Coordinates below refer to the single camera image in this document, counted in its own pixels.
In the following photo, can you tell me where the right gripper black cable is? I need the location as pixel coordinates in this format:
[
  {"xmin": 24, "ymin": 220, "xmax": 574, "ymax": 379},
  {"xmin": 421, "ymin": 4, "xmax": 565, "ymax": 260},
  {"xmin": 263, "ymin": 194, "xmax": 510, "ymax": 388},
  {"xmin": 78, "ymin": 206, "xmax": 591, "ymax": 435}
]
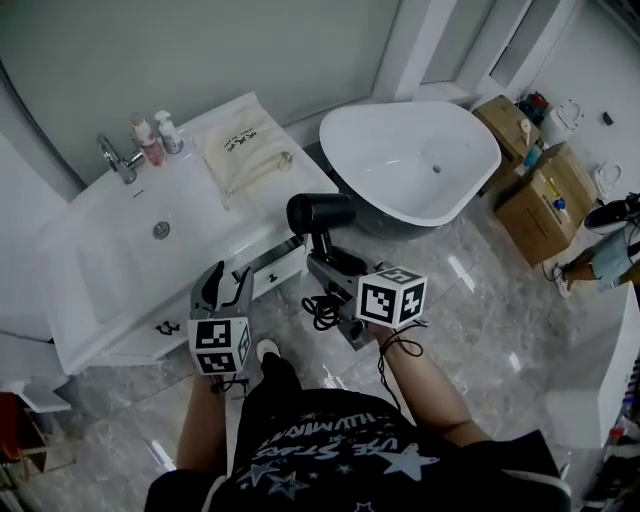
[{"xmin": 377, "ymin": 318, "xmax": 431, "ymax": 426}]

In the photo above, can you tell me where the white pump bottle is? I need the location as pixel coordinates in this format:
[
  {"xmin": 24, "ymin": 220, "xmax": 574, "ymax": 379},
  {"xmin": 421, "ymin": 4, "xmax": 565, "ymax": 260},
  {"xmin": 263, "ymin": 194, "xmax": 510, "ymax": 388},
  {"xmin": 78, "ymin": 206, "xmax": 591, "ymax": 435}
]
[{"xmin": 153, "ymin": 110, "xmax": 185, "ymax": 156}]

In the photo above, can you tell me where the grey glass wall panel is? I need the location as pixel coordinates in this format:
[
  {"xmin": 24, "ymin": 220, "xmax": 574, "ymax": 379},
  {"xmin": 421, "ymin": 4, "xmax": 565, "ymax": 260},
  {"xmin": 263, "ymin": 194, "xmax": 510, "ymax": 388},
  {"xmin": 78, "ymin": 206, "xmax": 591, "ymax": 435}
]
[{"xmin": 0, "ymin": 0, "xmax": 404, "ymax": 146}]

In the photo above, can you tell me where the white vanity sink cabinet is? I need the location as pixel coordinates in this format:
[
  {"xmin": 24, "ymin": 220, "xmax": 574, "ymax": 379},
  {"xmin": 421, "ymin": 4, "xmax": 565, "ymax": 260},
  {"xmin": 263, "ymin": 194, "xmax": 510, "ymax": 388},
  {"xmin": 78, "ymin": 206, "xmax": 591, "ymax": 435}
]
[{"xmin": 34, "ymin": 91, "xmax": 342, "ymax": 376}]

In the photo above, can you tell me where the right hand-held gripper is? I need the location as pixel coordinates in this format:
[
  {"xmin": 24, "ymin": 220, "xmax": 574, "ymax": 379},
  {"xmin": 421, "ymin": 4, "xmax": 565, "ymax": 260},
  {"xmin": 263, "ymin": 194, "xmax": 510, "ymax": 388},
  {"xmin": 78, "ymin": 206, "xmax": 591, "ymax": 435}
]
[{"xmin": 305, "ymin": 247, "xmax": 429, "ymax": 352}]

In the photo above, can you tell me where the black hair dryer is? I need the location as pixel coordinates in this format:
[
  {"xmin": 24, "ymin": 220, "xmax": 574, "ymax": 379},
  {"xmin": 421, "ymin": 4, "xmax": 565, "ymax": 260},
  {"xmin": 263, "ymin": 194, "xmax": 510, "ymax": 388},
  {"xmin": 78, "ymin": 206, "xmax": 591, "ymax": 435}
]
[{"xmin": 285, "ymin": 192, "xmax": 359, "ymax": 331}]

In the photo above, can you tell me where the large cardboard box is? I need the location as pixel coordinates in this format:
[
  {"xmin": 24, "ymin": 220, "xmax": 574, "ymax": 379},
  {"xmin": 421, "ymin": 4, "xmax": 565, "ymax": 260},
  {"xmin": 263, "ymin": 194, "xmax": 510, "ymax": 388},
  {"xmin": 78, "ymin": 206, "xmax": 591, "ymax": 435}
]
[{"xmin": 494, "ymin": 142, "xmax": 599, "ymax": 267}]

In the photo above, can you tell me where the white side cabinet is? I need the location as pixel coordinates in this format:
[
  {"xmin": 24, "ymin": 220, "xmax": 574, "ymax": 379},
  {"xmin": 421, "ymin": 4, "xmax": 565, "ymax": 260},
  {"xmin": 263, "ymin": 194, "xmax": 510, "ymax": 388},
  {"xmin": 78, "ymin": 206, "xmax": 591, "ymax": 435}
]
[{"xmin": 0, "ymin": 329, "xmax": 72, "ymax": 414}]

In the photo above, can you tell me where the person's left forearm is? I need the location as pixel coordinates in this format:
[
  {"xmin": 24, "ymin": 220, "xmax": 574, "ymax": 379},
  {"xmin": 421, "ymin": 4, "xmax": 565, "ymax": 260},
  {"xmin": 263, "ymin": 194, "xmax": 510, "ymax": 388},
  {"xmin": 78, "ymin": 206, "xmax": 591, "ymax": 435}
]
[{"xmin": 172, "ymin": 372, "xmax": 242, "ymax": 475}]

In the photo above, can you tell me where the person's black trouser leg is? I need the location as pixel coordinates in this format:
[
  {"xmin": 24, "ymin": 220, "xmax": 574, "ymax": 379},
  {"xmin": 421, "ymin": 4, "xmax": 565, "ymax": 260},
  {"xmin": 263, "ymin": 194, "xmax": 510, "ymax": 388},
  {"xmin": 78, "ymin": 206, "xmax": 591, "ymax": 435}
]
[{"xmin": 257, "ymin": 349, "xmax": 304, "ymax": 402}]

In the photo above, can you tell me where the white toilet seat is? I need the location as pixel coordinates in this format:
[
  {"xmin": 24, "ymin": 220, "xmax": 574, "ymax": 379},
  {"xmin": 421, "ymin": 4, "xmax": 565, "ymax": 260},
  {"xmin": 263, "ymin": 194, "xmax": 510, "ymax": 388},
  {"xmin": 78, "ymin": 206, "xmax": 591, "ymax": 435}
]
[
  {"xmin": 546, "ymin": 99, "xmax": 586, "ymax": 146},
  {"xmin": 594, "ymin": 162, "xmax": 624, "ymax": 201}
]

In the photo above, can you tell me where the cream drawstring bag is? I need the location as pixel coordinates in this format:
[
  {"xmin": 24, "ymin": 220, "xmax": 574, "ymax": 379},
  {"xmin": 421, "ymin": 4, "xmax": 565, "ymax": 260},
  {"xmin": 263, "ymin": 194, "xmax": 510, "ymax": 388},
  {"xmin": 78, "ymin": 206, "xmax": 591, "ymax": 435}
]
[{"xmin": 192, "ymin": 121, "xmax": 297, "ymax": 212}]

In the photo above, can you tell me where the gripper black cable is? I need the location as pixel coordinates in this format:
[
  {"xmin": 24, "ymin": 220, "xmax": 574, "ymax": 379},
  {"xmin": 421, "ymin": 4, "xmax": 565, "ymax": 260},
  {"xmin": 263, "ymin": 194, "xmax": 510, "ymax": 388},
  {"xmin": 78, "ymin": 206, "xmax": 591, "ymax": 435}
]
[
  {"xmin": 209, "ymin": 374, "xmax": 251, "ymax": 400},
  {"xmin": 377, "ymin": 318, "xmax": 431, "ymax": 426}
]

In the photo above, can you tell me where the person's black star t-shirt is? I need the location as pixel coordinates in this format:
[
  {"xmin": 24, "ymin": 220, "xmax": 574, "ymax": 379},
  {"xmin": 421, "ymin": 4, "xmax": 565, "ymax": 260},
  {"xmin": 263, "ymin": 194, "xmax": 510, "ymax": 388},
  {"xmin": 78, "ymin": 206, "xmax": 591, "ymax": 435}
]
[{"xmin": 144, "ymin": 387, "xmax": 572, "ymax": 512}]

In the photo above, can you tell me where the chrome faucet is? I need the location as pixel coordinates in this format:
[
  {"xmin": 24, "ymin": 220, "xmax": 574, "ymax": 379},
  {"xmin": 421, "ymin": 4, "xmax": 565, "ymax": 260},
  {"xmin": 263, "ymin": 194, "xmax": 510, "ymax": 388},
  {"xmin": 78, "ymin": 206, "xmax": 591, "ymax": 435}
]
[{"xmin": 97, "ymin": 133, "xmax": 146, "ymax": 185}]

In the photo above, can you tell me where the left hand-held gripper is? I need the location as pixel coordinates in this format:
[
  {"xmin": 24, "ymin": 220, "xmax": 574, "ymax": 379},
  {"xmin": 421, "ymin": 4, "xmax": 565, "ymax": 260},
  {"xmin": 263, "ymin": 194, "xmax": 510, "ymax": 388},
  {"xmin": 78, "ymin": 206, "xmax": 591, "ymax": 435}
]
[{"xmin": 187, "ymin": 260, "xmax": 253, "ymax": 377}]

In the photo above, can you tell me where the small cardboard box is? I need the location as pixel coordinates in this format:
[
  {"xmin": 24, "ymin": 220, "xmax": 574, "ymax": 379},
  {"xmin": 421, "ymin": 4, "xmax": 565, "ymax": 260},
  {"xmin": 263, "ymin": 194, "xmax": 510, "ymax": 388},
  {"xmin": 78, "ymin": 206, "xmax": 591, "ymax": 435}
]
[{"xmin": 472, "ymin": 95, "xmax": 545, "ymax": 162}]

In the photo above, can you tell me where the small colourful items crate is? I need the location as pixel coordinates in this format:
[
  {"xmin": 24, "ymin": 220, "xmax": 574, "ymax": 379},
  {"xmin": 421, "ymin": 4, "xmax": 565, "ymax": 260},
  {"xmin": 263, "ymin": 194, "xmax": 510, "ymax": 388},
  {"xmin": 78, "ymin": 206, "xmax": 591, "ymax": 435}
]
[{"xmin": 517, "ymin": 92, "xmax": 549, "ymax": 120}]

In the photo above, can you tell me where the pink bottle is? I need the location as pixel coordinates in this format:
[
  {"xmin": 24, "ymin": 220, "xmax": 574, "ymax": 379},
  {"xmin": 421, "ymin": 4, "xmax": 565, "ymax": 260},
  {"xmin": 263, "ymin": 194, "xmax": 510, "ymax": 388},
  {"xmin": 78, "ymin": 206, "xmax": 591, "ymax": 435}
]
[{"xmin": 130, "ymin": 112, "xmax": 166, "ymax": 168}]

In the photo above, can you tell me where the white bathtub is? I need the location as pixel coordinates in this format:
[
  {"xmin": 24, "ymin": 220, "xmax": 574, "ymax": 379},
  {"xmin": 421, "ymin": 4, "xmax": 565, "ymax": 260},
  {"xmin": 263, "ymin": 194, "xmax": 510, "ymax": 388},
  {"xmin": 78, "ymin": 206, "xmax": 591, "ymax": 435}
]
[{"xmin": 318, "ymin": 101, "xmax": 503, "ymax": 242}]

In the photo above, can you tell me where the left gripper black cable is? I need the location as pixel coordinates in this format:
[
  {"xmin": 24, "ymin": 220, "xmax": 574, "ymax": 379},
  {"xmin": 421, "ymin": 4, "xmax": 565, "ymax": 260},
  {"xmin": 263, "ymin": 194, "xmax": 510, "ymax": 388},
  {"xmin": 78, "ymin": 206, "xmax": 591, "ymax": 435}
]
[{"xmin": 209, "ymin": 374, "xmax": 251, "ymax": 400}]

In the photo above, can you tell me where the person's right forearm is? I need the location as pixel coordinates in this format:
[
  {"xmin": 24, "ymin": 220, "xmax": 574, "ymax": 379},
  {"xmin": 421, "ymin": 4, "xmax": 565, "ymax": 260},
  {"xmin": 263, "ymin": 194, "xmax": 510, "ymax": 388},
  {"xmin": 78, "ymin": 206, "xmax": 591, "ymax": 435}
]
[{"xmin": 374, "ymin": 322, "xmax": 490, "ymax": 447}]

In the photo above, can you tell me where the white vanity drawer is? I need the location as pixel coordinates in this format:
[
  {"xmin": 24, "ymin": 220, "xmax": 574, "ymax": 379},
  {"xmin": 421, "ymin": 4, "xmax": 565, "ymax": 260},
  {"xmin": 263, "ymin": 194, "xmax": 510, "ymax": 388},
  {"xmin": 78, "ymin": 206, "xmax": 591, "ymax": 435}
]
[
  {"xmin": 102, "ymin": 313, "xmax": 197, "ymax": 360},
  {"xmin": 252, "ymin": 237, "xmax": 308, "ymax": 301}
]

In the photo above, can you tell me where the white counter unit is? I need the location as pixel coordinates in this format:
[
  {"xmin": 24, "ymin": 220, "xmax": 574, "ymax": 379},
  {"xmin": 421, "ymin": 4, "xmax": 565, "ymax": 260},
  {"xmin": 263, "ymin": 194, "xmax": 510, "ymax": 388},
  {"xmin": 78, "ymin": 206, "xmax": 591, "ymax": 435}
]
[{"xmin": 547, "ymin": 284, "xmax": 640, "ymax": 450}]

